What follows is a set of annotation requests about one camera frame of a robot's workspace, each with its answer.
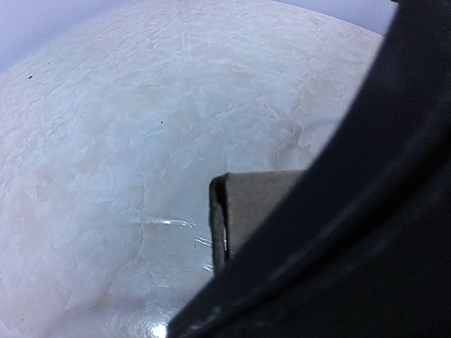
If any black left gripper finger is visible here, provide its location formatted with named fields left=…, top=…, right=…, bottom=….
left=168, top=1, right=450, bottom=337

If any brown cardboard box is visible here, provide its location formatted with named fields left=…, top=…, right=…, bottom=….
left=209, top=170, right=304, bottom=274

